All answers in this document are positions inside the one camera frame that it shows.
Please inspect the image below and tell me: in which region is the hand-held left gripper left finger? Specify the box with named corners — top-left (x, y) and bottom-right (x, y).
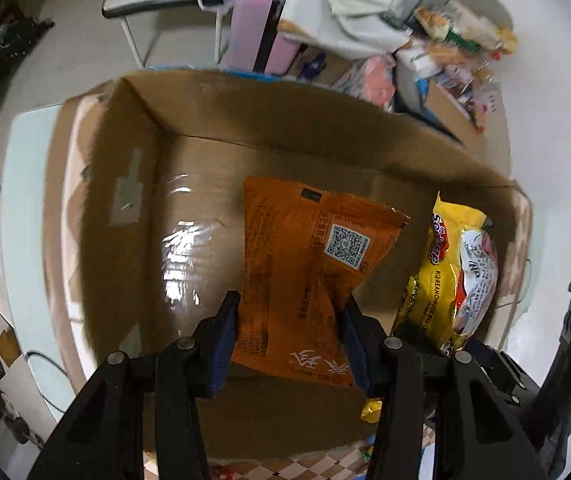
top-left (28, 290), bottom-right (242, 480)

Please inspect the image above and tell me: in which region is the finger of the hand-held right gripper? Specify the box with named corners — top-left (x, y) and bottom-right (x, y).
top-left (468, 341), bottom-right (542, 412)

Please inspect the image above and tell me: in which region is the white checkered printed mat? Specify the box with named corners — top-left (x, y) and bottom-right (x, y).
top-left (143, 437), bottom-right (383, 480)

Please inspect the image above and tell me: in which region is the orange snack packet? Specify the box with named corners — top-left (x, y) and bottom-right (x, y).
top-left (230, 176), bottom-right (411, 387)

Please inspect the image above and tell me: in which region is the white cloth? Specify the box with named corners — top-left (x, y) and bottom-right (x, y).
top-left (278, 0), bottom-right (429, 61)

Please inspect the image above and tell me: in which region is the pile of snack packets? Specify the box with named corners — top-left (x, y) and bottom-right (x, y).
top-left (394, 0), bottom-right (519, 132)

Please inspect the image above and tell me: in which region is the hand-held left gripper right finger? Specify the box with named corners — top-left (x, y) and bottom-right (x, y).
top-left (338, 294), bottom-right (549, 480)

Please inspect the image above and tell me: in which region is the pink packet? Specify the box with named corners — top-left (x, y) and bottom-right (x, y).
top-left (348, 54), bottom-right (397, 111)

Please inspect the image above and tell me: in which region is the small yellow wrapper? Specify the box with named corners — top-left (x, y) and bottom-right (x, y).
top-left (360, 398), bottom-right (383, 425)

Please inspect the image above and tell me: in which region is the black cable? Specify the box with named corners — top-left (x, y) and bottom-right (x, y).
top-left (24, 350), bottom-right (79, 413)

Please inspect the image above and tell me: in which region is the yellow noodle packet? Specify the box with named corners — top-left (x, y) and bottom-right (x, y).
top-left (389, 192), bottom-right (499, 357)

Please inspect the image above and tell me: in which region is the small cardboard box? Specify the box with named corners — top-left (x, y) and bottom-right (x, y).
top-left (288, 45), bottom-right (359, 92)

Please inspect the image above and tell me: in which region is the pink foam block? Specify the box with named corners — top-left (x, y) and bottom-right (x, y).
top-left (224, 0), bottom-right (300, 75)

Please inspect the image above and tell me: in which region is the large cardboard box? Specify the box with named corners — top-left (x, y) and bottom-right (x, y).
top-left (42, 69), bottom-right (533, 463)

